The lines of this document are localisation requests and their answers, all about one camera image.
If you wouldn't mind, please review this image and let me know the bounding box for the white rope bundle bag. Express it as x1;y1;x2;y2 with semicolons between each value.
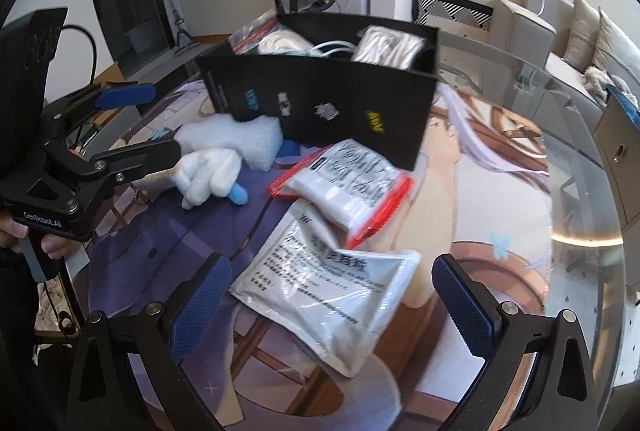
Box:
352;25;425;70

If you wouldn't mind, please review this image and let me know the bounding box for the beige cushion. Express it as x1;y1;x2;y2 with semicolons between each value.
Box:
563;0;600;74

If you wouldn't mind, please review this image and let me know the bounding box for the white usb cable bundle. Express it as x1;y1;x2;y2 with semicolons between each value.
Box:
309;39;357;62

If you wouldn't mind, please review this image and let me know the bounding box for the patterned black white chair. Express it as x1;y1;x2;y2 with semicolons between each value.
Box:
412;0;494;32

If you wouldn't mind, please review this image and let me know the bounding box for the white cord bag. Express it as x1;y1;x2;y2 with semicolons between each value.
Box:
229;10;314;55

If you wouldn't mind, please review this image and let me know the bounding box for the green white medicine pouch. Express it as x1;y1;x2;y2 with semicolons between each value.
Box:
230;199;421;378

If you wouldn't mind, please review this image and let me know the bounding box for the beige side cabinet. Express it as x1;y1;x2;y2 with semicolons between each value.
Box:
593;86;640;229

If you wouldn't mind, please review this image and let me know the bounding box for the grey cushion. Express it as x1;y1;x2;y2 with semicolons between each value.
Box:
592;8;640;86

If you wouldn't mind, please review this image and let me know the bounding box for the person's left hand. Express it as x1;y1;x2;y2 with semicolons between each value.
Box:
0;212;84;261

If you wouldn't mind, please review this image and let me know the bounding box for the black cardboard box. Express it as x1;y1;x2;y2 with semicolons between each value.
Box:
196;13;439;170

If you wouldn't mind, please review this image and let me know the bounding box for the anime print table mat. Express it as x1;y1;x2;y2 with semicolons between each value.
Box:
77;86;551;430

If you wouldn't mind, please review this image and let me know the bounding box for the red edged white packet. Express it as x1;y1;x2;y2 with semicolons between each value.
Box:
269;139;413;249

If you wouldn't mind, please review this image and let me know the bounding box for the beige sofa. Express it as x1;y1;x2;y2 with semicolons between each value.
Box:
487;0;640;132

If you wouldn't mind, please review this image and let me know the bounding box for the mop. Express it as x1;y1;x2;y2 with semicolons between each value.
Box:
165;0;200;56

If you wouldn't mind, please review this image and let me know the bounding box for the white plush toy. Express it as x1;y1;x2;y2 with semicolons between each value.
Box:
171;148;248;210

